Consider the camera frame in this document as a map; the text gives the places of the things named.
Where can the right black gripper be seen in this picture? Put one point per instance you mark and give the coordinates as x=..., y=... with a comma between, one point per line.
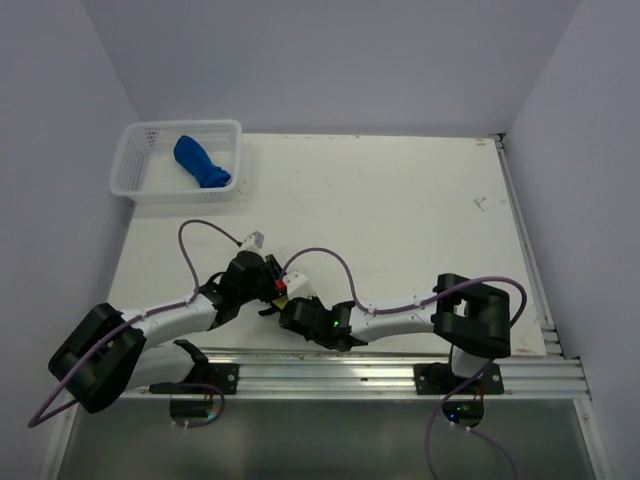
x=312, y=301

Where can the blue towel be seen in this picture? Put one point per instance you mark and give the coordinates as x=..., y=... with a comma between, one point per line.
x=191, y=156

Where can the aluminium mounting rail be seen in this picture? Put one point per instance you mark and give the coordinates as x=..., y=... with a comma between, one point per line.
x=315, y=376

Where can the yellow and black towel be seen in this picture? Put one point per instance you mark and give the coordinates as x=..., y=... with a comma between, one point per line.
x=274, y=307

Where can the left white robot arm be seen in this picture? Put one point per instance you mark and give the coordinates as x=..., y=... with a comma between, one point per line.
x=97, y=362

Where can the white plastic basket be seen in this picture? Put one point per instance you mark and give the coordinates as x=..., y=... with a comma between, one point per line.
x=146, y=171

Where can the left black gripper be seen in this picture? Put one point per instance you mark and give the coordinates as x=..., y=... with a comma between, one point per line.
x=273, y=270

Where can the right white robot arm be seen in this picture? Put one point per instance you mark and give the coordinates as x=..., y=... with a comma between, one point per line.
x=472, y=316

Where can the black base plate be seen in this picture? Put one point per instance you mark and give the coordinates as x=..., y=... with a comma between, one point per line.
x=439, y=378
x=223, y=376

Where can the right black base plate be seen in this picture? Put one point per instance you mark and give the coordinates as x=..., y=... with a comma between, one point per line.
x=439, y=378

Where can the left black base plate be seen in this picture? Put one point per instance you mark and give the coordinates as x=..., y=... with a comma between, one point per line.
x=223, y=376

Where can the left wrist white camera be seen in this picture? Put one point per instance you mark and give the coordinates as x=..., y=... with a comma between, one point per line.
x=253, y=243

